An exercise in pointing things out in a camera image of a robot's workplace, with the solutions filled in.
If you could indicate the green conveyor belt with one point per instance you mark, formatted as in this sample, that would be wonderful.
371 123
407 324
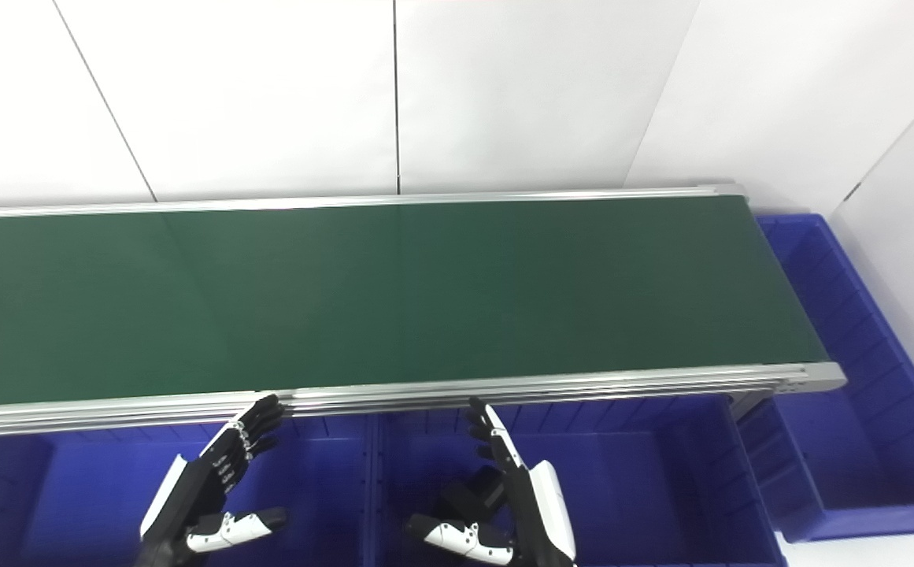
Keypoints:
504 391
425 299

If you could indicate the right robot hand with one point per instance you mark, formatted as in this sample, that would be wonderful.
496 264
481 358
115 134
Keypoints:
539 496

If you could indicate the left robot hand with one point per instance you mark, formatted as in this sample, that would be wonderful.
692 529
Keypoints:
224 461

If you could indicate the blue plastic bin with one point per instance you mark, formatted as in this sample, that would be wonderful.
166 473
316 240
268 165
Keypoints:
86 488
645 488
858 449

